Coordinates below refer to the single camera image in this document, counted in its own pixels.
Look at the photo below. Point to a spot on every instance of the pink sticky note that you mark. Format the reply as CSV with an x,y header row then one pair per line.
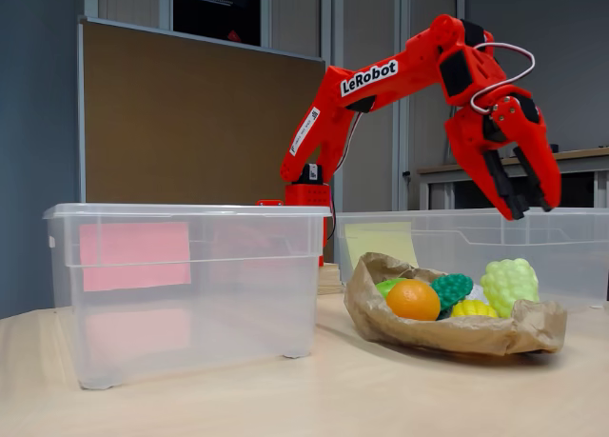
x,y
133,256

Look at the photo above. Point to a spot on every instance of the dark green bumpy toy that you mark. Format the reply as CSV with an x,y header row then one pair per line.
x,y
452,289

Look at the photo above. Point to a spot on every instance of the clear plastic bin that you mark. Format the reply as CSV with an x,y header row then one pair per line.
x,y
190,211
547,246

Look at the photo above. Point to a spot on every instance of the yellow toy corn cob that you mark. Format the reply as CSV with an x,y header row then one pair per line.
x,y
473,309

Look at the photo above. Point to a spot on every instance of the wooden base block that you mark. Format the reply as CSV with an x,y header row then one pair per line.
x,y
330,280

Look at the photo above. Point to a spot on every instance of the wooden background bench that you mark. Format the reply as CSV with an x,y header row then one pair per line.
x,y
585,158

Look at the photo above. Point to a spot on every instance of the plastic table clamp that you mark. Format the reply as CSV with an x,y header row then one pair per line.
x,y
270,202

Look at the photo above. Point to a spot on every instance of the brown cork pin board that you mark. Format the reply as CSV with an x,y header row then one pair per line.
x,y
190,123

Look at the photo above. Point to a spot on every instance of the green toy apple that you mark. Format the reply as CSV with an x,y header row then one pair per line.
x,y
386,287

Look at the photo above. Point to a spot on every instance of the light green toy grapes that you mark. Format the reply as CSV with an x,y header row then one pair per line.
x,y
509,284

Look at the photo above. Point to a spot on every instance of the red robot arm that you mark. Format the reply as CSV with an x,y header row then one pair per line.
x,y
328,118

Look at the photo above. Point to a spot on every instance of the yellow sticky note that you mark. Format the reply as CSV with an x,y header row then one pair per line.
x,y
376,239

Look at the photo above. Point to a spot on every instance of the toy orange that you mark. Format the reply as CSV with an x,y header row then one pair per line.
x,y
411,300

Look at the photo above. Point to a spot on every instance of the crumpled brown paper bag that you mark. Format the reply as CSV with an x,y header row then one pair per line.
x,y
428,334

